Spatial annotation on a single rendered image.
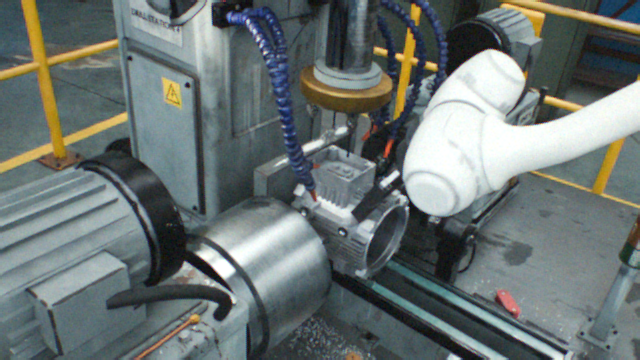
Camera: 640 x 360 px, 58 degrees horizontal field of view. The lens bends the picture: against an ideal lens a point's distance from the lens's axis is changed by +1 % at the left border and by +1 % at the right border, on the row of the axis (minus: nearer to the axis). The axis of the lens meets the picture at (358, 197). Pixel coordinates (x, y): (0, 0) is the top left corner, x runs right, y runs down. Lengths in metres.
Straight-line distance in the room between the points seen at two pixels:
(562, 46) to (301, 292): 3.43
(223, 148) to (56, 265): 0.59
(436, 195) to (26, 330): 0.48
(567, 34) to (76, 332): 3.79
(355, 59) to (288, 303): 0.45
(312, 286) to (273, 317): 0.10
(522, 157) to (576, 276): 0.92
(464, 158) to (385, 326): 0.59
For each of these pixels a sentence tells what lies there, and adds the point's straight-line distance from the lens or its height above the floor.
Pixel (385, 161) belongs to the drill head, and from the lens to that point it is 1.39.
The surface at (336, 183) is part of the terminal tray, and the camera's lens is 1.16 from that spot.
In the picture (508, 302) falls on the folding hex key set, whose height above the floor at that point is 0.82.
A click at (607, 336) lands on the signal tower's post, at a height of 0.81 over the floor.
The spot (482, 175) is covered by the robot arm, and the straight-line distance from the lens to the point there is 0.75.
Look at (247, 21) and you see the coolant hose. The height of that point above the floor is 1.45.
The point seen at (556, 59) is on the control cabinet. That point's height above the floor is 0.54.
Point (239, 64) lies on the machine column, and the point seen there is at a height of 1.32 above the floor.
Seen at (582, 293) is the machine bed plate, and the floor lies 0.80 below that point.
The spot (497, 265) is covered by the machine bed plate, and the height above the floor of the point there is 0.80.
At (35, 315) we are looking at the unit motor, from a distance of 0.69.
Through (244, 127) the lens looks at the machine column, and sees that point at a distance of 1.23.
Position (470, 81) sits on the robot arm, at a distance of 0.86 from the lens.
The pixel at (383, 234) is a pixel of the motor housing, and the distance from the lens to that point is 1.30.
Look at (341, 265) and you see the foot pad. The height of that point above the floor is 0.98.
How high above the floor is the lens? 1.74
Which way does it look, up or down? 33 degrees down
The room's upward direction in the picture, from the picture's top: 8 degrees clockwise
